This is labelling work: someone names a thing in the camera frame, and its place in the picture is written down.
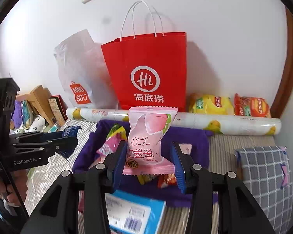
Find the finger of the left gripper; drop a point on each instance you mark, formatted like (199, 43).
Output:
(48, 146)
(35, 137)

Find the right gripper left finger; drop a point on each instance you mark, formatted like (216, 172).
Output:
(57, 211)

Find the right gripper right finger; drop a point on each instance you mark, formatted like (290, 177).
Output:
(239, 212)

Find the dark blue snack packet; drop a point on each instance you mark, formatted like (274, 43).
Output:
(69, 141)

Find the big pink snack bag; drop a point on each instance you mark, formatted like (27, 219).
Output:
(110, 145)

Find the green triangle snack packet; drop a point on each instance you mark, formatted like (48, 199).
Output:
(117, 129)

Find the red snack packet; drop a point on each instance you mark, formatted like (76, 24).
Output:
(166, 180)

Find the yellow snack packet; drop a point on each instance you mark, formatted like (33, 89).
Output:
(146, 178)

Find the pink peach snack packet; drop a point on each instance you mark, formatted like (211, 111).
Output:
(148, 125)

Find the light pink small snack packet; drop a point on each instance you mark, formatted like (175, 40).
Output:
(186, 148)

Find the brown patterned book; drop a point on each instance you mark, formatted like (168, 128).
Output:
(58, 108)

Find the wooden chair back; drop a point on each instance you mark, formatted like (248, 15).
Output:
(38, 100)

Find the grey checked folded cloth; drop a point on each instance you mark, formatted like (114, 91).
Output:
(267, 175)

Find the striped quilted mattress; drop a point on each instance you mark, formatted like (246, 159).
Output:
(222, 153)

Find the blue tissue box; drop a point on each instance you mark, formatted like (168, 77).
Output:
(129, 213)

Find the white Miniso plastic bag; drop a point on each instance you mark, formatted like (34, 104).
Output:
(83, 73)

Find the purple towel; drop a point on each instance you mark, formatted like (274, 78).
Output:
(194, 139)

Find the rolled lemon print paper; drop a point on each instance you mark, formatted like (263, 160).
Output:
(218, 124)

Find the orange chips bag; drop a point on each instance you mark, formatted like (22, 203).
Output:
(251, 106)

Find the red paper shopping bag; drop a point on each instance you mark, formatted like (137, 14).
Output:
(148, 69)

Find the yellow chips bag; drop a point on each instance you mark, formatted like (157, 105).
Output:
(210, 104)

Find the brown door frame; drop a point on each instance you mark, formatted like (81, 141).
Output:
(286, 84)

